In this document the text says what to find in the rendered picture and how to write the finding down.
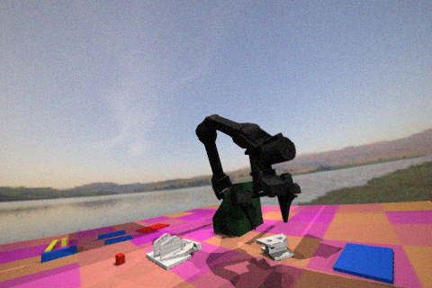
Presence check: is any small red block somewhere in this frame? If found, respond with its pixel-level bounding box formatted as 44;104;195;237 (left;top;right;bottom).
115;253;125;266

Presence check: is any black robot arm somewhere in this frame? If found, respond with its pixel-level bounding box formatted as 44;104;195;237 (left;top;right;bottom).
195;114;296;200

